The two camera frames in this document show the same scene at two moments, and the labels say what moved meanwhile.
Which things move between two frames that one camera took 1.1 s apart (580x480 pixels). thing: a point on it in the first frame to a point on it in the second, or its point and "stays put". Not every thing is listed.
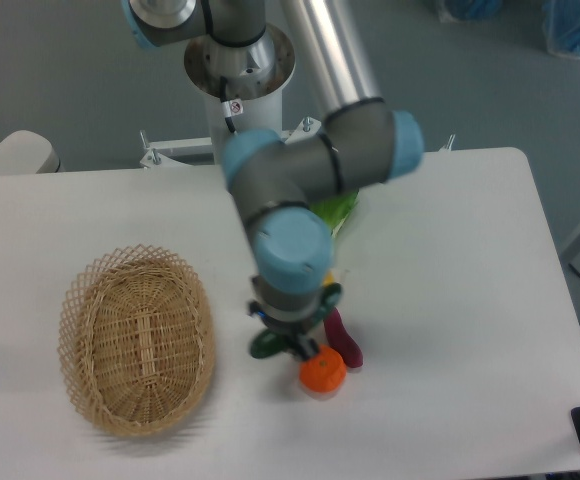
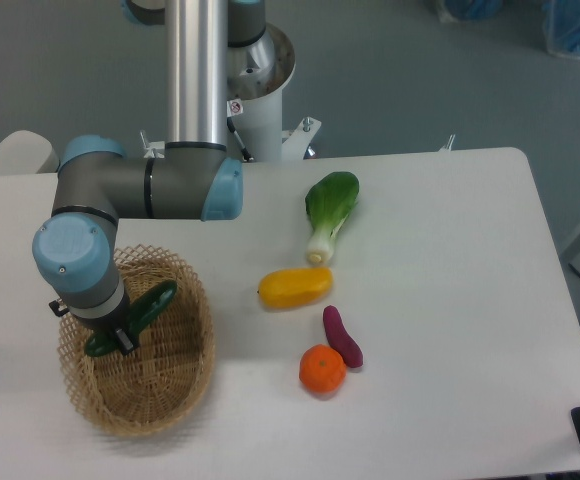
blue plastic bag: [577, 29] stays put
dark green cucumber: [271, 341] to [144, 309]
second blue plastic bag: [461, 10] stays put
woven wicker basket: [137, 339] stays put
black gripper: [296, 315] to [114, 321]
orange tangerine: [324, 372] stays put
